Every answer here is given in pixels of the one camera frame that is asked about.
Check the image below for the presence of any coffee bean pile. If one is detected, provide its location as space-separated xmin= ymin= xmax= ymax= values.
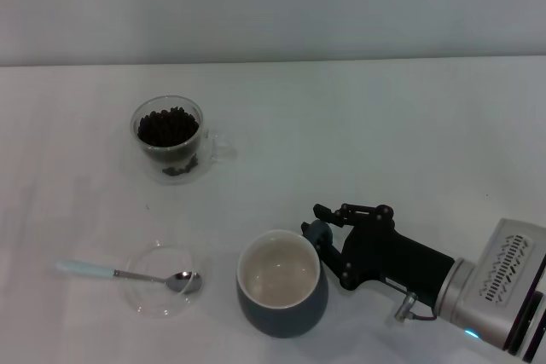
xmin=136 ymin=106 xmax=200 ymax=148

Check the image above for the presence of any dark teal ceramic mug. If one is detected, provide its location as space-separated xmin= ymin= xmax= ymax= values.
xmin=236 ymin=219 xmax=335 ymax=339

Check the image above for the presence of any right gripper cable with plug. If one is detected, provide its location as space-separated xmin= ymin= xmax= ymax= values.
xmin=392 ymin=291 xmax=439 ymax=324

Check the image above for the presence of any clear double-wall glass cup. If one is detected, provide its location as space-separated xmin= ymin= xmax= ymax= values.
xmin=130 ymin=95 xmax=237 ymax=187

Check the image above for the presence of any clear glass saucer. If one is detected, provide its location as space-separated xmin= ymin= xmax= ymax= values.
xmin=123 ymin=240 xmax=213 ymax=320

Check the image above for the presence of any blue-handled metal spoon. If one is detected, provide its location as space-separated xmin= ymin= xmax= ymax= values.
xmin=55 ymin=257 xmax=204 ymax=297

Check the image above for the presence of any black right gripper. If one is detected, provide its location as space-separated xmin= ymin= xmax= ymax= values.
xmin=300 ymin=202 xmax=456 ymax=298

